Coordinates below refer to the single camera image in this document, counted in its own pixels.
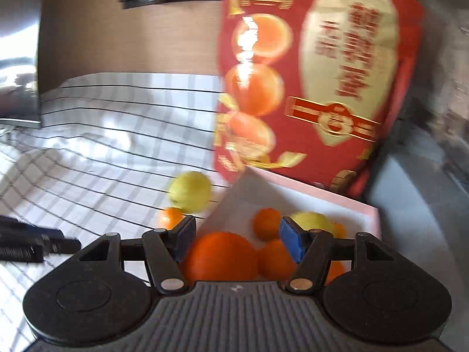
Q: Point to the small green pomelo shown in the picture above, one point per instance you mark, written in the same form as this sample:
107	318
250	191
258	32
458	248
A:
190	191

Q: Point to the large green pomelo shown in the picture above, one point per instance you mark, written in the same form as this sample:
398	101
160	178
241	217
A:
317	220

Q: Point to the large orange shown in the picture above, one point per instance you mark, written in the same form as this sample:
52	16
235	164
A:
220	260

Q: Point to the computer case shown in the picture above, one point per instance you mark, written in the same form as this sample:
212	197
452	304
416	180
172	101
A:
445	62

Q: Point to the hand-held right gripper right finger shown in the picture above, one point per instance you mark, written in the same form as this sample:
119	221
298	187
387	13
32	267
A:
291	240

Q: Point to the mandarin orange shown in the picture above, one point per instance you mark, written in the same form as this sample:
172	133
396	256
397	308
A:
266	223
275	260
335	269
169	219

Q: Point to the white checked tablecloth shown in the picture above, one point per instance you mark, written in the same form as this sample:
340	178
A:
91	154

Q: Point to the black framed white panel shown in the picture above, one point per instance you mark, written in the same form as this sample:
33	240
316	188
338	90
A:
410	227

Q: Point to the red printed bag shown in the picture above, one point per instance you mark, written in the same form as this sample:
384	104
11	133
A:
293	80

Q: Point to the small kumquat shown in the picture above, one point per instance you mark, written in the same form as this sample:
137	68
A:
340	230

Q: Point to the shiny metal appliance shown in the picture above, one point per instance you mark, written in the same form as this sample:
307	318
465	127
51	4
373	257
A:
18	62

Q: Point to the pink cardboard box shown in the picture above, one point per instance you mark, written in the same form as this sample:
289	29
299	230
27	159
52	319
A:
238	198

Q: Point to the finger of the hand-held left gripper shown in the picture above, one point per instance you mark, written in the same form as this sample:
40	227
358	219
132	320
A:
36	240

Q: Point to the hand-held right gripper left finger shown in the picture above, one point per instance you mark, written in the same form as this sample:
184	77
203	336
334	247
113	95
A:
184	240

